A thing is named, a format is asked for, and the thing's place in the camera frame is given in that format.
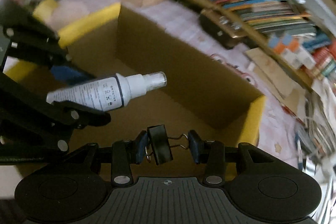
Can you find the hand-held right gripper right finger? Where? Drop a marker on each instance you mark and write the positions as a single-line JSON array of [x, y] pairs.
[[194, 147]]

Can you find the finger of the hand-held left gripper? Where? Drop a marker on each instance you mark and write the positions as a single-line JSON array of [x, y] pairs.
[[68, 74], [86, 117]]

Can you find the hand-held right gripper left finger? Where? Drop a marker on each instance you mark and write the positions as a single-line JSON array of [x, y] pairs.
[[141, 147]]

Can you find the black binder clip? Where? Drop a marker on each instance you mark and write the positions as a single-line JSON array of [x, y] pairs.
[[160, 144]]

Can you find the white spray bottle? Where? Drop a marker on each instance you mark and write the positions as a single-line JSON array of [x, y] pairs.
[[105, 92]]

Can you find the yellow cardboard box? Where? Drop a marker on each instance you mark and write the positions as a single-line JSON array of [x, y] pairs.
[[183, 82]]

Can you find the desktop with pink checked tablecloth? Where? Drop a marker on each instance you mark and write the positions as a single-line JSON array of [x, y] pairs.
[[173, 22]]

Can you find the black metal hole punch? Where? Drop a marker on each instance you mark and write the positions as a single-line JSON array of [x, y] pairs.
[[218, 29]]

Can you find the stack of papers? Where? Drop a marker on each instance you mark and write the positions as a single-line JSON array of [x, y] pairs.
[[317, 119]]

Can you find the white orange blue carton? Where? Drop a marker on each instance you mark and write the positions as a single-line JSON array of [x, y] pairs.
[[302, 58], [283, 44]]

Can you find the red boxed books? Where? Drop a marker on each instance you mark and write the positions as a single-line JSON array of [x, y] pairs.
[[324, 61]]

